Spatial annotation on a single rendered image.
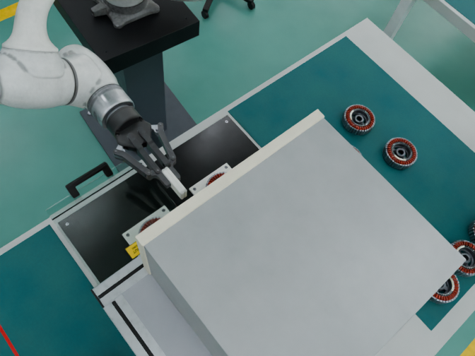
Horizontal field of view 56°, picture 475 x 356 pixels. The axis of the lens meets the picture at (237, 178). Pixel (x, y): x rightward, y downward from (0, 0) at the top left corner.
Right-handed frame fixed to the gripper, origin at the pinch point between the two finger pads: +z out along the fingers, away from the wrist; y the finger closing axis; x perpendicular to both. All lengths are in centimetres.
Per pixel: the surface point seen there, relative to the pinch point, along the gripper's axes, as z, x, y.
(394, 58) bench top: -8, -44, -111
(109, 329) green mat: 8, -43, 28
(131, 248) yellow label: 2.9, -11.7, 13.9
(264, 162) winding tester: 11.6, 13.5, -12.3
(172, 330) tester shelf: 23.0, -6.7, 17.4
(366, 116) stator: 4, -41, -80
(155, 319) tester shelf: 19.1, -6.7, 18.9
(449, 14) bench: -11, -46, -153
